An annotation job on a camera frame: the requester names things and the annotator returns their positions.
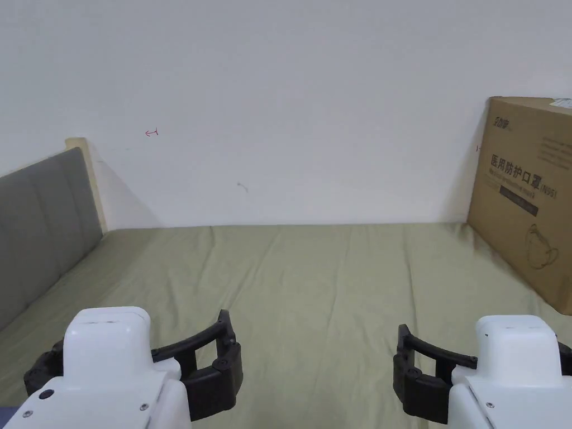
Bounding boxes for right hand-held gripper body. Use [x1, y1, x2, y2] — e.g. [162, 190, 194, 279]
[446, 314, 572, 429]

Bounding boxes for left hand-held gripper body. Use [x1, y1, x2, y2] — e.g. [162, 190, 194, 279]
[0, 306, 194, 429]

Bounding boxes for bed with pale green sheet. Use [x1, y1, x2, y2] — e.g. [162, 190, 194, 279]
[0, 223, 572, 429]

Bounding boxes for grey padded headboard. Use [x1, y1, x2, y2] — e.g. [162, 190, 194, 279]
[0, 137, 108, 332]

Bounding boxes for brown cardboard carton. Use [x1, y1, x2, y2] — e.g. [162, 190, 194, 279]
[466, 96, 572, 316]

